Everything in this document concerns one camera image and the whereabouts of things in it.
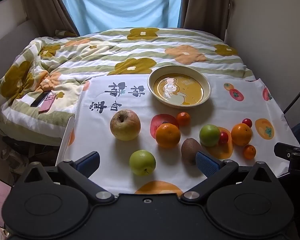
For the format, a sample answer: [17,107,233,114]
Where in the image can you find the green apple with stem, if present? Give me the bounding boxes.
[129,150,156,176]

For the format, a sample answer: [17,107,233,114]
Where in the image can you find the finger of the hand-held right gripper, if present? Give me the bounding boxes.
[274,142,294,159]

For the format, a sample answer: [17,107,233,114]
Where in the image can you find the black phone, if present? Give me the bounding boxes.
[30,91,51,107]

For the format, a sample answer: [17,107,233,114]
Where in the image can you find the orange mandarin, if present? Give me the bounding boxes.
[155,123,181,148]

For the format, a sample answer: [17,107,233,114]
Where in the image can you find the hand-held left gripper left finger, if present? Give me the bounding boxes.
[21,151,115,205]

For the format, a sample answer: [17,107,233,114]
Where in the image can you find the white fruit print cloth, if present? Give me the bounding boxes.
[55,76,300,195]

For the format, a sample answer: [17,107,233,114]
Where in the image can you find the black cable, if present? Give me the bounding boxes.
[284,79,300,113]

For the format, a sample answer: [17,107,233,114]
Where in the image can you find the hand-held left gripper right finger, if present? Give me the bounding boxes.
[181,151,275,204]

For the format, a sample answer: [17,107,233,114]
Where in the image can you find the brown curtain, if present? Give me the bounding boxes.
[181,0,234,40]
[17,0,80,37]

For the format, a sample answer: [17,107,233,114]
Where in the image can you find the floral striped blanket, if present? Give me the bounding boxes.
[0,27,256,147]

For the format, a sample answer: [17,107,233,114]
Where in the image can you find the light blue window cloth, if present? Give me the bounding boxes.
[61,0,183,35]

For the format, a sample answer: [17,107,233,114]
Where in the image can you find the large yellow-red apple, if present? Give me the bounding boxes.
[110,109,142,141]

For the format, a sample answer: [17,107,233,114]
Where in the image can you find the yellow cartoon print bowl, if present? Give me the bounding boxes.
[147,65,212,109]

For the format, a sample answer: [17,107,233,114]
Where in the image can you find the large orange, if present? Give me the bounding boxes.
[231,123,253,146]

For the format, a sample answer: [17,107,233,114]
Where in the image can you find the small tangerine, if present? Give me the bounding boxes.
[176,112,191,127]
[243,145,256,160]

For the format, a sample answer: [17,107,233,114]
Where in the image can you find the pink phone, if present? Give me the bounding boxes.
[39,95,57,113]

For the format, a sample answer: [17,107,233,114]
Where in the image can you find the brown kiwi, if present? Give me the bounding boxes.
[181,138,202,166]

